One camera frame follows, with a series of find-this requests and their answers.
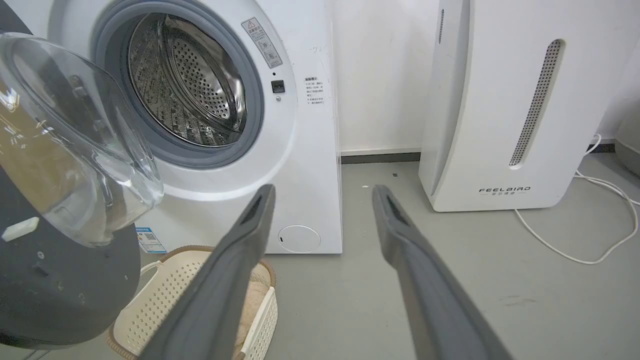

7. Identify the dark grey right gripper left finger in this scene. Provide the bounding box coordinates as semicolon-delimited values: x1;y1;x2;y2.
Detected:
138;184;277;360

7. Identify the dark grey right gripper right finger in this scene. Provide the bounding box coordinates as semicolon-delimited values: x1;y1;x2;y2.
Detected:
372;184;514;360

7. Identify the white front-load washing machine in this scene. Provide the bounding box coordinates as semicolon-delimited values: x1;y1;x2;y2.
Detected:
5;0;344;255

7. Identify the washing machine door with glass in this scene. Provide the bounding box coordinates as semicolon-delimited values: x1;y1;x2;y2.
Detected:
0;31;165;349

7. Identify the beige cloth in basket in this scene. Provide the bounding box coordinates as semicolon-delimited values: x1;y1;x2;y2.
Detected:
235;280;271;351

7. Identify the cream perforated laundry basket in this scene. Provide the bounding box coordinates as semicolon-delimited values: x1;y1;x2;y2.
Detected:
107;245;278;360

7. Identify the white Feelbird air purifier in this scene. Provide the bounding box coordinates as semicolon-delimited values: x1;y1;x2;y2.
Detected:
418;0;640;213

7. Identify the white power cable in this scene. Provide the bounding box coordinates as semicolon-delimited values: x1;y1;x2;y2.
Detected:
514;134;640;265

